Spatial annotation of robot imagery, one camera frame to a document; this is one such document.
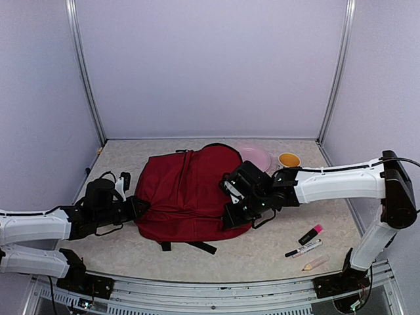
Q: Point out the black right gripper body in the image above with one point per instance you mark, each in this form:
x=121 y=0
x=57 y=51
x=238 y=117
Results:
x=252 y=211

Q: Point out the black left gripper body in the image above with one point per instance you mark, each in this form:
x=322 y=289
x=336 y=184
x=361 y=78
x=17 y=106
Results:
x=129 y=213

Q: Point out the red student backpack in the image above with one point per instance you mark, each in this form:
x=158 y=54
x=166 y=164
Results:
x=186 y=201

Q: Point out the pink highlighter black cap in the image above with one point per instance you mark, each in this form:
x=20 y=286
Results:
x=311 y=234

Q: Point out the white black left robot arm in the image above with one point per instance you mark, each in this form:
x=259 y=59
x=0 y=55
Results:
x=105 y=203

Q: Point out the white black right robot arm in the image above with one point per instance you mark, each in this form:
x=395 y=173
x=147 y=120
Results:
x=254 y=192

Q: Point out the pink plastic plate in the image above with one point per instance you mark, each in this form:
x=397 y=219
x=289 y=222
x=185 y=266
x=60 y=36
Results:
x=259 y=157

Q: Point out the blue capped marker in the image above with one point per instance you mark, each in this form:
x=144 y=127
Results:
x=291 y=253

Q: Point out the patterned mug orange inside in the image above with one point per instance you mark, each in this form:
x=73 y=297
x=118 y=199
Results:
x=288 y=159

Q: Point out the white pen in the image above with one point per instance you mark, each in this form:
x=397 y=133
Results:
x=307 y=249

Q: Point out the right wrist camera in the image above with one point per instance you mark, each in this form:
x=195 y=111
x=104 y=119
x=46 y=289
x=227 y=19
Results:
x=229 y=190

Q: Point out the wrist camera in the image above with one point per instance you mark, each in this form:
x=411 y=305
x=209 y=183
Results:
x=124 y=181
x=229 y=190

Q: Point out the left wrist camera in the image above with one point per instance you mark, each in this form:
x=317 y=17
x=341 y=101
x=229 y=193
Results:
x=124 y=181

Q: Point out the aluminium front rail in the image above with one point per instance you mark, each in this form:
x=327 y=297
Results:
x=140 y=296

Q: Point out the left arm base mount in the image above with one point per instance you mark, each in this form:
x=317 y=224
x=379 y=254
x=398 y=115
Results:
x=87 y=284

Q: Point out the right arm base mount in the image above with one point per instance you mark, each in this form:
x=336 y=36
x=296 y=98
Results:
x=337 y=284

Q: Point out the left aluminium corner post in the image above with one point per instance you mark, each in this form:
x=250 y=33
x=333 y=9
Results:
x=71 y=8

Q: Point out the aluminium corner post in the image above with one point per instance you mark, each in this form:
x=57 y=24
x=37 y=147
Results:
x=71 y=8
x=339 y=69

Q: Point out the right aluminium corner post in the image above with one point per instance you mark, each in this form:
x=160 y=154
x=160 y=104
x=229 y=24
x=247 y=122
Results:
x=339 y=69

